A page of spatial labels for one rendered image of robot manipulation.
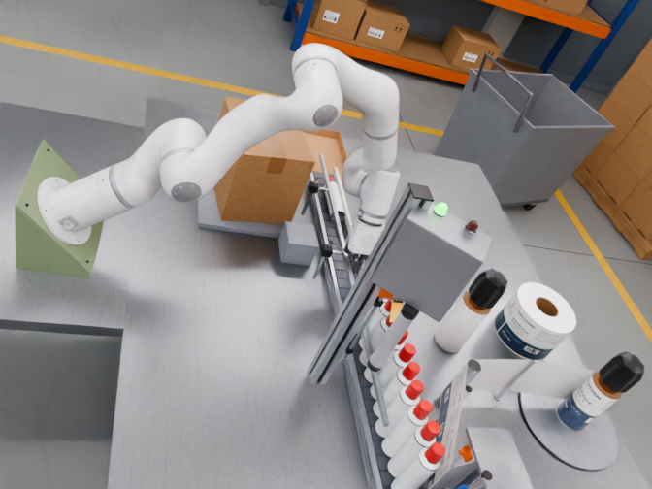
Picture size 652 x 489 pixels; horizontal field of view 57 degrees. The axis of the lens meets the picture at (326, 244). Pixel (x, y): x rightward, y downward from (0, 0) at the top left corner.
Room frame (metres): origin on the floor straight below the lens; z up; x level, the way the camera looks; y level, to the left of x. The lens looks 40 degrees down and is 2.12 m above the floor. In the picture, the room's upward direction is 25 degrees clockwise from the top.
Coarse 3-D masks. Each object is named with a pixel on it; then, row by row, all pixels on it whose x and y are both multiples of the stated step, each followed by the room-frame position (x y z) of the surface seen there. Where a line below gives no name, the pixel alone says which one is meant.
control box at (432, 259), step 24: (408, 216) 0.96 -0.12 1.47; (432, 216) 0.99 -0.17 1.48; (408, 240) 0.95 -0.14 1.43; (432, 240) 0.94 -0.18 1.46; (456, 240) 0.95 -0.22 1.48; (480, 240) 0.99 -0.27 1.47; (384, 264) 0.95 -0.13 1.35; (408, 264) 0.95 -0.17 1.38; (432, 264) 0.94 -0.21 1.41; (456, 264) 0.93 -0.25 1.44; (480, 264) 0.93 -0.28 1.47; (384, 288) 0.95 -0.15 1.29; (408, 288) 0.94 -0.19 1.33; (432, 288) 0.93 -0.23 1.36; (456, 288) 0.93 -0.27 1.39; (432, 312) 0.93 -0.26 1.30
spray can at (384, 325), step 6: (384, 318) 1.12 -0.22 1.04; (384, 324) 1.10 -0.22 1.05; (390, 324) 1.10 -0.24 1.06; (378, 330) 1.10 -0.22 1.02; (384, 330) 1.09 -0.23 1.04; (372, 336) 1.11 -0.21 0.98; (378, 336) 1.09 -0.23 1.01; (372, 342) 1.09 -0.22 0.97; (378, 342) 1.09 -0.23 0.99; (372, 348) 1.09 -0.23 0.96; (360, 354) 1.11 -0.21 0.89; (360, 360) 1.10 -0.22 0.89; (366, 360) 1.09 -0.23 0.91; (366, 366) 1.09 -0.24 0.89
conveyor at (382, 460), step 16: (320, 176) 1.84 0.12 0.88; (320, 192) 1.74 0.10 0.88; (336, 240) 1.53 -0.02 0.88; (336, 256) 1.46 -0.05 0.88; (336, 272) 1.39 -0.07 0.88; (352, 272) 1.42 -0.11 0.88; (368, 384) 1.04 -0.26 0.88; (368, 400) 0.99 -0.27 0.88; (368, 416) 0.94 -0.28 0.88; (384, 464) 0.83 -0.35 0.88; (384, 480) 0.79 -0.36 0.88
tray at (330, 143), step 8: (312, 136) 2.15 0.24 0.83; (320, 136) 2.17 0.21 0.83; (328, 136) 2.19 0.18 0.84; (336, 136) 2.20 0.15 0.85; (312, 144) 2.09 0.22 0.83; (320, 144) 2.12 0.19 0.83; (328, 144) 2.14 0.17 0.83; (336, 144) 2.17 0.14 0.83; (312, 152) 2.03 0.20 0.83; (320, 152) 2.06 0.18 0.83; (328, 152) 2.08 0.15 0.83; (336, 152) 2.11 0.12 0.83; (344, 152) 2.08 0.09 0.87; (328, 160) 2.03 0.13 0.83; (336, 160) 2.05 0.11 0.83; (344, 160) 2.06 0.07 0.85; (320, 168) 1.95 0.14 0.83; (328, 168) 1.98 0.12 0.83
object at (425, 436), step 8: (432, 424) 0.84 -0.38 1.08; (416, 432) 0.83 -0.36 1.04; (424, 432) 0.83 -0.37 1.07; (432, 432) 0.82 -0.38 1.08; (408, 440) 0.83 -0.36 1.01; (416, 440) 0.82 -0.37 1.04; (424, 440) 0.82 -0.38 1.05; (432, 440) 0.83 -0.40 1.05; (400, 448) 0.84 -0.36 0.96; (408, 448) 0.82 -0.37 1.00; (416, 448) 0.81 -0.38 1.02; (400, 456) 0.82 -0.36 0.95; (408, 456) 0.81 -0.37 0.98; (392, 464) 0.82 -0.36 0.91; (400, 464) 0.81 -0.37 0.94; (392, 472) 0.81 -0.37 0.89; (400, 472) 0.81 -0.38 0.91
